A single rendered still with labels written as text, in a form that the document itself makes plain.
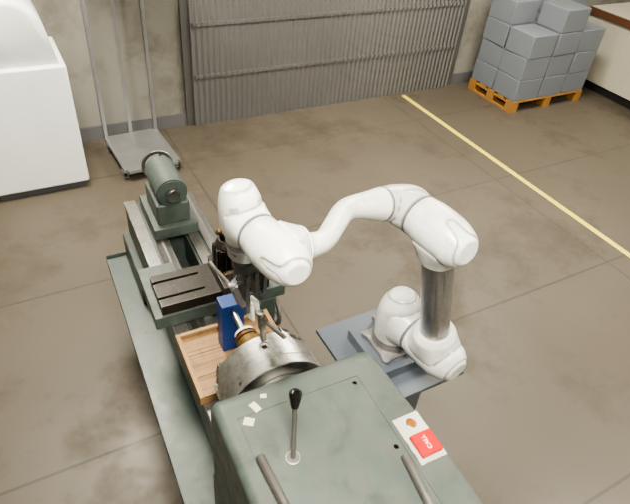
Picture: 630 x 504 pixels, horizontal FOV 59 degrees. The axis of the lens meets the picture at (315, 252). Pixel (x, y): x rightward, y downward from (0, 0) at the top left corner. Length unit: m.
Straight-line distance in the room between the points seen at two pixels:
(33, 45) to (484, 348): 3.40
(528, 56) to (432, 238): 4.87
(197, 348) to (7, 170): 2.71
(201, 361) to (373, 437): 0.81
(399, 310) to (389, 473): 0.79
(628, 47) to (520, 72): 1.47
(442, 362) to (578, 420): 1.54
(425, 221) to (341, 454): 0.64
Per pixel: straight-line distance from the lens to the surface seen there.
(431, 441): 1.46
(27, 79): 4.20
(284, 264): 1.13
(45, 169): 4.50
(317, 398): 1.49
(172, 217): 2.57
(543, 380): 3.50
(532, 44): 6.25
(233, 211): 1.24
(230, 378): 1.63
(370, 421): 1.47
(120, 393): 3.12
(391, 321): 2.07
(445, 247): 1.51
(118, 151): 4.84
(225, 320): 1.94
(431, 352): 1.96
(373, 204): 1.53
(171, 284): 2.20
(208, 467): 2.21
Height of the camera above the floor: 2.46
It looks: 39 degrees down
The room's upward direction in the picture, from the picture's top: 6 degrees clockwise
